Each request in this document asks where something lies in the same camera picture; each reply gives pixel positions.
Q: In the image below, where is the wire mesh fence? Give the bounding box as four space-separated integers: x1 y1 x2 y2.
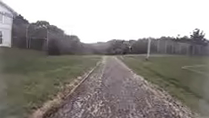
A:
11 23 209 62

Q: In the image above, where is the pale pole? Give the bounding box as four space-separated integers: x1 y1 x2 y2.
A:
145 36 152 61

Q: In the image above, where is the white building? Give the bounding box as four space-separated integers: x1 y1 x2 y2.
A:
0 0 19 49

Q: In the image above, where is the wood of trees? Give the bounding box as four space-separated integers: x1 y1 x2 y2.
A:
11 14 209 62

